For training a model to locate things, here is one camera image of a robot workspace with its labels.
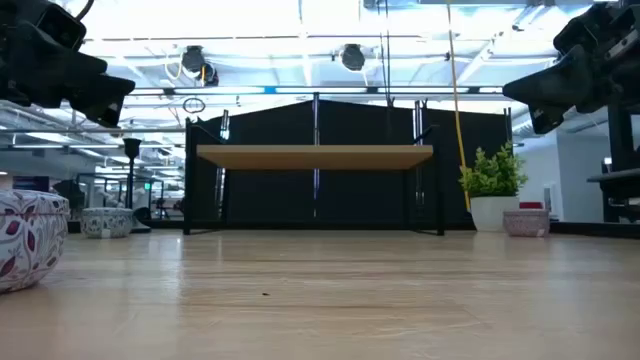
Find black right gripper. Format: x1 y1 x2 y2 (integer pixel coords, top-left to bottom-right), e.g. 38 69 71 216
502 3 640 135

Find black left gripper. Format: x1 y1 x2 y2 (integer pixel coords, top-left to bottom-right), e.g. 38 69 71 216
0 0 136 129

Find black candlestick holder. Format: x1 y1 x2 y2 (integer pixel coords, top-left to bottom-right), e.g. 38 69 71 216
122 137 153 235

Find blue floral patterned tin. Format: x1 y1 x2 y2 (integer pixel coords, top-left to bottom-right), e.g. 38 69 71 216
80 206 135 240

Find pink patterned tin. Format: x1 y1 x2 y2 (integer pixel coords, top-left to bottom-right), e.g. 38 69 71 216
502 208 551 238

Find white tin red leaf pattern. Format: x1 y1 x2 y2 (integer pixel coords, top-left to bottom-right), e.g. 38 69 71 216
0 188 70 295

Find black computer monitor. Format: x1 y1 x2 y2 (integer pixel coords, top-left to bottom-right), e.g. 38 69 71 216
607 102 635 172

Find black round spotlight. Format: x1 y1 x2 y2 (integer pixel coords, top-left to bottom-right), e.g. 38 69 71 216
179 44 220 87
339 43 367 72

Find grey computer desk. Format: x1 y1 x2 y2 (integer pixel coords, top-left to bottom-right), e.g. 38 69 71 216
587 168 640 224

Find purple screen monitor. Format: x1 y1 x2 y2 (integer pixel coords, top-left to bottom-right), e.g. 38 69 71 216
12 174 51 193

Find green plant in white pot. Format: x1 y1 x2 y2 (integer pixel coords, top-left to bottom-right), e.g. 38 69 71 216
458 142 529 233

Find wooden shelf riser black legs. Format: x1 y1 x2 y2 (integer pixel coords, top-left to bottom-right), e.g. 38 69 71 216
183 143 446 237

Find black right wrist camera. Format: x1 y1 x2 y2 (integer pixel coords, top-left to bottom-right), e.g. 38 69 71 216
552 12 601 51

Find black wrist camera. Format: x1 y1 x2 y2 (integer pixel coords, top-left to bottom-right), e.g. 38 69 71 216
552 12 601 51
35 2 88 52

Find black hanging cable ring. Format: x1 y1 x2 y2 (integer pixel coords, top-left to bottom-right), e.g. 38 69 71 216
182 96 207 115

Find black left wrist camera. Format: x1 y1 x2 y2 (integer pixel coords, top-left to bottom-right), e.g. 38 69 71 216
35 2 88 52

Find black workstation frame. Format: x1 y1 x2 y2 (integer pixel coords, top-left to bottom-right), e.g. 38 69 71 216
52 172 184 221

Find yellow extension cable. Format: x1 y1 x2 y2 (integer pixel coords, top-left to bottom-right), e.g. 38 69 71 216
445 0 472 212

